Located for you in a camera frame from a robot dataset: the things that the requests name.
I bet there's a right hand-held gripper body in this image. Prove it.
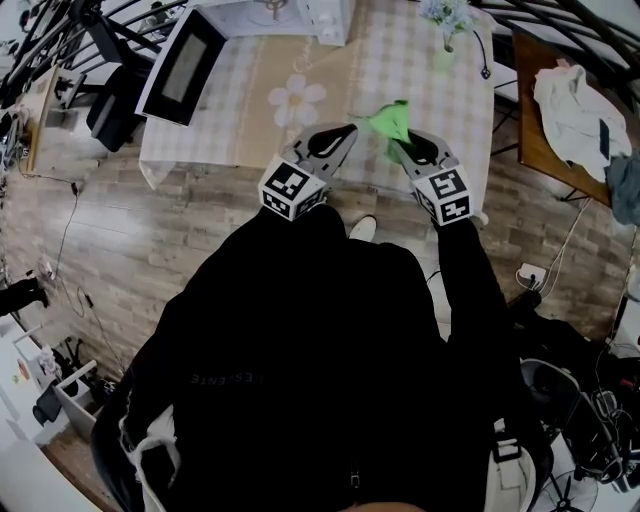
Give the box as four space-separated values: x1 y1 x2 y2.
409 160 474 227

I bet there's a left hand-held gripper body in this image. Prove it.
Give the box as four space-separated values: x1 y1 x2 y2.
258 144 331 222

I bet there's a green cloth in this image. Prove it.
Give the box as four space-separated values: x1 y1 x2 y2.
349 98 426 161

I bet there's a person's right forearm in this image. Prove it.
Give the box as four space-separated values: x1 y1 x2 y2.
432 217 506 341

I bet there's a person's left forearm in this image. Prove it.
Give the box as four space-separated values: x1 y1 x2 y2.
219 202 346 261

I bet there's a white microwave with black door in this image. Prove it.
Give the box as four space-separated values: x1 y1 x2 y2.
134 0 357 127

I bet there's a white shoe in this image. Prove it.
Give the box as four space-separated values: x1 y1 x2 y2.
348 215 377 244

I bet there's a brown wooden side table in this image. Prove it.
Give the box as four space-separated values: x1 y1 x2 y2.
512 29 619 209

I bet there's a table with checked floral tablecloth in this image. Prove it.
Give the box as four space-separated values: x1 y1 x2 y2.
138 0 496 224

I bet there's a white power strip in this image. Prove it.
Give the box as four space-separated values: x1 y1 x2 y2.
515 262 547 291

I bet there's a white garment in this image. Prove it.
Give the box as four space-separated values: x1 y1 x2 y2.
532 58 634 184

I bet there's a green vase with blue flowers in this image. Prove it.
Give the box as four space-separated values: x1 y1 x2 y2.
418 0 476 71

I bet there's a person's black jacket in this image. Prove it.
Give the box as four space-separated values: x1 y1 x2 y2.
92 202 556 512

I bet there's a grey garment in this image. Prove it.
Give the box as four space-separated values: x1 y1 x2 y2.
604 152 640 226

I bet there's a black metal railing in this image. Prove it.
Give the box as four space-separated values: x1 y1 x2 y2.
469 0 640 96

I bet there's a black office chair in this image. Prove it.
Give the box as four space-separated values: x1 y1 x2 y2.
85 64 151 154

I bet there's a black swivel chair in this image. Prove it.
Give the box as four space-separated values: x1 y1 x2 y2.
519 357 626 484

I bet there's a small office desk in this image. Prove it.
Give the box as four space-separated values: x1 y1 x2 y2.
24 64 74 174

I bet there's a white open cabinet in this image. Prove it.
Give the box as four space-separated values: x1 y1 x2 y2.
52 359 101 441

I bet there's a black floor fan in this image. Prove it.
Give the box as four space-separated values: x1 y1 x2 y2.
539 469 600 512

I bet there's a black cable with plug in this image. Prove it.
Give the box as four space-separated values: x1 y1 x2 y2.
472 29 494 81

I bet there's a white cable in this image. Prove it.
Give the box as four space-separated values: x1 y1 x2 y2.
539 197 594 296

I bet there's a black floor cable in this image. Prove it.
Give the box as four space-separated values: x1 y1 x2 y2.
17 172 81 281

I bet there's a black metal frame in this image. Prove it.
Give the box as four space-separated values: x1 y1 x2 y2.
0 0 191 91

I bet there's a white harness strap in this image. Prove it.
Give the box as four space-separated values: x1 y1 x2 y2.
484 419 539 512
119 404 179 512

